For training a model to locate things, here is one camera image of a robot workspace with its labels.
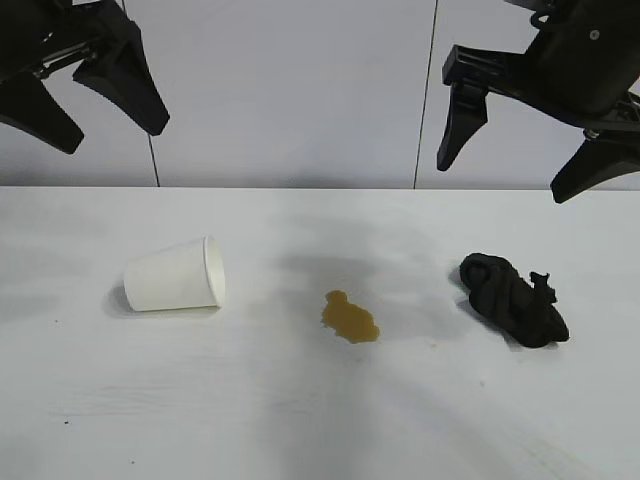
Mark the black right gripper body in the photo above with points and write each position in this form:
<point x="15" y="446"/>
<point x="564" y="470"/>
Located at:
<point x="580" y="65"/>

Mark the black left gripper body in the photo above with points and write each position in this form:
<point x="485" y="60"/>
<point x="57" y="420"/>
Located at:
<point x="60" y="30"/>

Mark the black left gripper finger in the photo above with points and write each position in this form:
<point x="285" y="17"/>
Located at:
<point x="45" y="122"/>
<point x="135" y="90"/>

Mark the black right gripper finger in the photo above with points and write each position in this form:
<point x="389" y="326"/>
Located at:
<point x="462" y="125"/>
<point x="605" y="162"/>

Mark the black cloth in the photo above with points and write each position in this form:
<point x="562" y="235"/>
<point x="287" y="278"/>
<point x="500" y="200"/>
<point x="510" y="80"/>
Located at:
<point x="510" y="300"/>

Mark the white paper cup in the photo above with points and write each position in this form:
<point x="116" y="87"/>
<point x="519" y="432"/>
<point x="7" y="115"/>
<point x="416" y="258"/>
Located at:
<point x="170" y="277"/>

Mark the brown liquid spill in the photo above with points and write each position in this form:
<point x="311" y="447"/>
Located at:
<point x="350" y="320"/>

